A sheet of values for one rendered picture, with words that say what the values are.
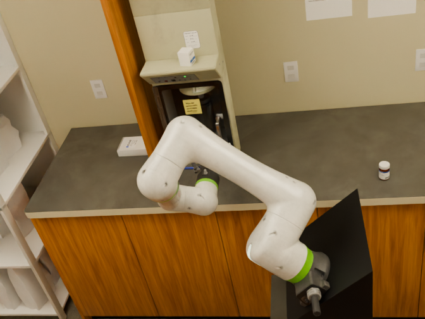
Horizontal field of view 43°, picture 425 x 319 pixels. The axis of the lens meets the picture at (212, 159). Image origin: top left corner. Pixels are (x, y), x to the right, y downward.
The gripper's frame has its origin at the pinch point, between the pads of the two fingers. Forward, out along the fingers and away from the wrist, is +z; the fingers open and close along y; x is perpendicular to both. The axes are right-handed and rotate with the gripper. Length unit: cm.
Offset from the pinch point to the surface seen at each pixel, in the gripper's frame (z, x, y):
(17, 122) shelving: 59, 16, 127
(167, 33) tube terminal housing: 16, -48, 13
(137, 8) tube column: 16, -60, 23
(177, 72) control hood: 4.1, -35.9, 9.8
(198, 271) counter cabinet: -11, 67, 18
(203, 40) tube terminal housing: 15.5, -43.5, -0.8
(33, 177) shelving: 60, 57, 134
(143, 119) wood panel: 7.5, -12.3, 30.8
